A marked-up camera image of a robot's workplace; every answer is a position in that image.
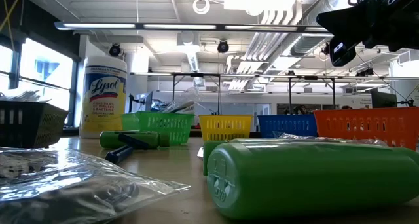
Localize black ceiling spotlight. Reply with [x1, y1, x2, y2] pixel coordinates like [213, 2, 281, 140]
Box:
[108, 43, 122, 58]
[217, 39, 230, 54]

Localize yellow Lysol wipes canister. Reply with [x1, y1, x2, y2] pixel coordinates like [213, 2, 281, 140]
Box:
[79, 55, 128, 139]

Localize bagged red white toothbrush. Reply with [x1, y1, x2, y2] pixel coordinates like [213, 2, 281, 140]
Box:
[271, 131, 389, 147]

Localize monitor on black arm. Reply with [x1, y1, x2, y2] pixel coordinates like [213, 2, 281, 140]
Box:
[129, 91, 154, 113]

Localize orange plastic basket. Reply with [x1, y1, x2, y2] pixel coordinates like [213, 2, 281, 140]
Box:
[312, 107, 419, 151]

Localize white coiled cable ring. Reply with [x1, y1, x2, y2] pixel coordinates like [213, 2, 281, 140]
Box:
[192, 0, 211, 16]

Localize black track light cluster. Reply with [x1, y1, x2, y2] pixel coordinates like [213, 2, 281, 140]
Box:
[355, 67, 374, 77]

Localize blue plastic basket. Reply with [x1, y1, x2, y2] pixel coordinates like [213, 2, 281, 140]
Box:
[257, 114, 318, 138]

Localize long ceiling light strip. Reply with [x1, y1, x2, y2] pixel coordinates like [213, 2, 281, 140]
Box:
[54, 20, 331, 34]

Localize yellow plastic basket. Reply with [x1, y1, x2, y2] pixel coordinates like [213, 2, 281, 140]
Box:
[198, 115, 254, 142]

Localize black metal workstation frame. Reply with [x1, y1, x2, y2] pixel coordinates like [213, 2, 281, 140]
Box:
[130, 71, 338, 115]

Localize black plastic basket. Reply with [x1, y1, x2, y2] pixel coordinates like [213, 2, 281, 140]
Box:
[0, 100, 70, 149]

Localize dark computer monitor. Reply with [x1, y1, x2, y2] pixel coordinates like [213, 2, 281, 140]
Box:
[371, 90, 399, 109]

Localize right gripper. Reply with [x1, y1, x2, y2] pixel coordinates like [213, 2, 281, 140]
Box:
[316, 0, 419, 53]

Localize white ceiling pipes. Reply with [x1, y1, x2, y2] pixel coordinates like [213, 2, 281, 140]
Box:
[244, 7, 304, 63]

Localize green plastic basket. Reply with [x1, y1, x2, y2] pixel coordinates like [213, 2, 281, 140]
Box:
[120, 111, 196, 146]

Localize dark blue razor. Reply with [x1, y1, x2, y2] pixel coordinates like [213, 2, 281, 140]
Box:
[104, 133, 155, 166]

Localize large window with dark frame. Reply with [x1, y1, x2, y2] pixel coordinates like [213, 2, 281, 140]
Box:
[0, 37, 79, 126]

